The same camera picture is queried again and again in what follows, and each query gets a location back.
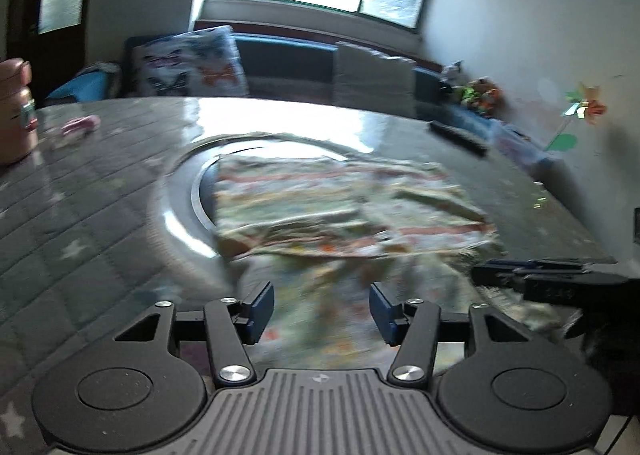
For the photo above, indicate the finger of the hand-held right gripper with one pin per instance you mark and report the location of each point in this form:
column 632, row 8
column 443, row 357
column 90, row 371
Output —
column 505, row 274

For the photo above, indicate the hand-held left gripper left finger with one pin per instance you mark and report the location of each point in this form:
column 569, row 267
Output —
column 262, row 307

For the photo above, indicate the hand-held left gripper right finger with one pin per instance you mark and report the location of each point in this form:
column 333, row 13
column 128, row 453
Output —
column 382, row 311

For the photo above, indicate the floral patterned garment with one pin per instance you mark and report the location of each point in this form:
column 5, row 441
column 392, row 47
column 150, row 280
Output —
column 350, row 215

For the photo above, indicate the round glass turntable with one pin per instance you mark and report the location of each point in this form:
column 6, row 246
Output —
column 190, row 215

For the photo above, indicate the black remote control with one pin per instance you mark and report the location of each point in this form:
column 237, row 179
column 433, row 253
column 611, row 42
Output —
column 457, row 136

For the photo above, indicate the pile of colourful toys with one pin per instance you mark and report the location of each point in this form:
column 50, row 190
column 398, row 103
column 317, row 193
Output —
column 475, row 92

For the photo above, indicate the paper pinwheel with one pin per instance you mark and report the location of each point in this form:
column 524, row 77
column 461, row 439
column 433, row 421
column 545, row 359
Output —
column 582, row 105

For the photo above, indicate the grey white cushion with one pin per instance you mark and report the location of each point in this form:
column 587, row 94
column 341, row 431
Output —
column 372, row 75

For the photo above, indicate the blue sofa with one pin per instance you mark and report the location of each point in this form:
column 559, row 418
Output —
column 285, row 67

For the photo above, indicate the butterfly print pillow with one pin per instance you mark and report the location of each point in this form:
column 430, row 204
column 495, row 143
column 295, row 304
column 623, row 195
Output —
column 192, row 65

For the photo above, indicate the small pink object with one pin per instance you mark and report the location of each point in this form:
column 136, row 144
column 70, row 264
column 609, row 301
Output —
column 80, row 125

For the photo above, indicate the blue cushion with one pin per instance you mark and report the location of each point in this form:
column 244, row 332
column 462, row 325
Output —
column 80, row 86

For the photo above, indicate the pink bottle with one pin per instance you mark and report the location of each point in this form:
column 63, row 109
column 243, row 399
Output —
column 14, row 110

